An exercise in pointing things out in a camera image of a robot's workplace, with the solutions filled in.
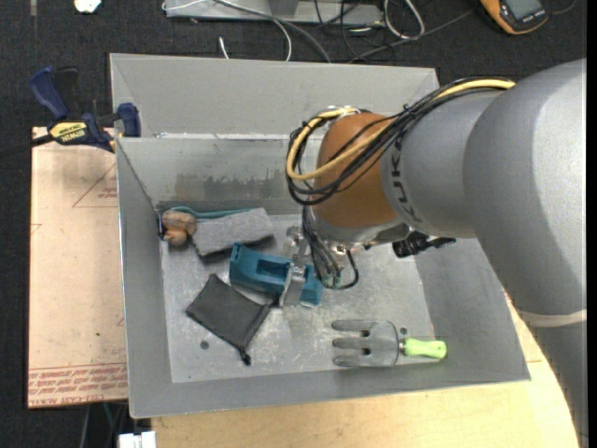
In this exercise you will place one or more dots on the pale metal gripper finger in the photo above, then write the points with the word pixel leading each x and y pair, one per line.
pixel 295 238
pixel 295 287

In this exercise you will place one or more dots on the teal plastic box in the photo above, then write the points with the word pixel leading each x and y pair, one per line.
pixel 254 269

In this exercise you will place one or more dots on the grey metal bin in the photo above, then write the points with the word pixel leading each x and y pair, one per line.
pixel 298 343

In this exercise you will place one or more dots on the grey sponge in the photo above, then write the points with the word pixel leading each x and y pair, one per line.
pixel 233 231

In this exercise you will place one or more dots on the dark grey cloth pouch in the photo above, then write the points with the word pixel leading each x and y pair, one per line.
pixel 226 313

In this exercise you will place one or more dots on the tan toy animal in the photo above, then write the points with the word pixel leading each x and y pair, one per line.
pixel 178 226

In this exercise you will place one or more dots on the brown cardboard board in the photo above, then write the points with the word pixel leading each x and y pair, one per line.
pixel 74 273

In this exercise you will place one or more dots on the black cylinder on white bracket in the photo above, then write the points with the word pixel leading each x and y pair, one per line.
pixel 417 244

